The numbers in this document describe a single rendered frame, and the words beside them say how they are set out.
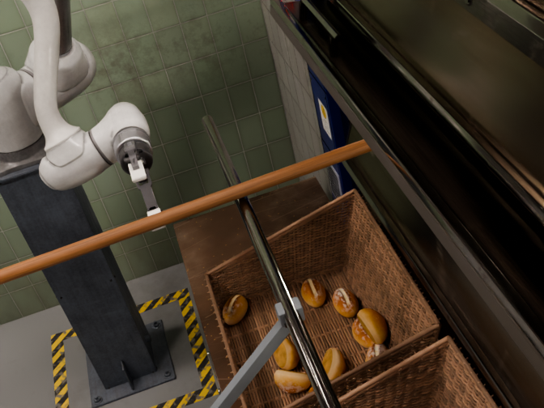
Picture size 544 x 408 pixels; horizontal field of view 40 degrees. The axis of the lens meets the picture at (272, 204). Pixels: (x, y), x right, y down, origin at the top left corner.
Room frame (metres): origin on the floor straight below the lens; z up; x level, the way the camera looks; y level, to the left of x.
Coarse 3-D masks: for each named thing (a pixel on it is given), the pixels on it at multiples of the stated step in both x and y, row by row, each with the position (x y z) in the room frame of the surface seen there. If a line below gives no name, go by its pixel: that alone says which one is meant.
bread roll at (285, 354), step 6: (282, 342) 1.34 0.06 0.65; (288, 342) 1.33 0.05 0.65; (282, 348) 1.32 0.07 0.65; (288, 348) 1.31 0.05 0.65; (294, 348) 1.32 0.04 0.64; (276, 354) 1.33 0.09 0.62; (282, 354) 1.31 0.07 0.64; (288, 354) 1.30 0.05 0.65; (294, 354) 1.30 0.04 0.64; (276, 360) 1.31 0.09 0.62; (282, 360) 1.29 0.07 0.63; (288, 360) 1.28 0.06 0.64; (294, 360) 1.28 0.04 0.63; (282, 366) 1.28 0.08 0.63; (288, 366) 1.27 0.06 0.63; (294, 366) 1.27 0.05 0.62
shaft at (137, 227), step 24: (360, 144) 1.33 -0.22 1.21; (288, 168) 1.30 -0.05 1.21; (312, 168) 1.30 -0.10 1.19; (216, 192) 1.29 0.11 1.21; (240, 192) 1.28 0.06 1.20; (168, 216) 1.26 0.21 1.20; (96, 240) 1.24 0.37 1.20; (120, 240) 1.24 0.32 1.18; (24, 264) 1.22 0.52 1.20; (48, 264) 1.21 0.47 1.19
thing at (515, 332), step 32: (320, 0) 1.67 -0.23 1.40; (288, 32) 1.52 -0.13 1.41; (320, 32) 1.48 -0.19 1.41; (352, 32) 1.47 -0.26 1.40; (352, 64) 1.32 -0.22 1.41; (384, 64) 1.30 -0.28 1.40; (384, 96) 1.17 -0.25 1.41; (416, 96) 1.16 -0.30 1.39; (416, 128) 1.05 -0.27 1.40; (448, 128) 1.04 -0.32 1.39; (384, 160) 0.98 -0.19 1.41; (416, 160) 0.95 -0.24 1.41; (448, 160) 0.95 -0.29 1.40; (480, 160) 0.94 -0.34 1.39; (448, 192) 0.86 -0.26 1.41; (480, 192) 0.85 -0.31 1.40; (480, 224) 0.78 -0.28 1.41; (512, 224) 0.77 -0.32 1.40; (512, 256) 0.70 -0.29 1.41; (480, 288) 0.66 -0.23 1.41; (512, 320) 0.59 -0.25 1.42
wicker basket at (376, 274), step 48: (336, 240) 1.62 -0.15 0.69; (384, 240) 1.40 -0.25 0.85; (240, 288) 1.59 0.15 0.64; (336, 288) 1.54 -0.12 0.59; (384, 288) 1.36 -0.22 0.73; (240, 336) 1.45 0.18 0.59; (288, 336) 1.41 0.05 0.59; (336, 336) 1.37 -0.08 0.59; (432, 336) 1.09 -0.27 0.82; (336, 384) 1.07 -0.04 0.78
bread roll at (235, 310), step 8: (232, 296) 1.56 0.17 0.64; (240, 296) 1.56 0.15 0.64; (232, 304) 1.52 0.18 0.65; (240, 304) 1.53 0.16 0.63; (224, 312) 1.51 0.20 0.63; (232, 312) 1.50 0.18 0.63; (240, 312) 1.51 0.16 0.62; (224, 320) 1.50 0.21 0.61; (232, 320) 1.49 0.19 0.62; (240, 320) 1.50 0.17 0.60
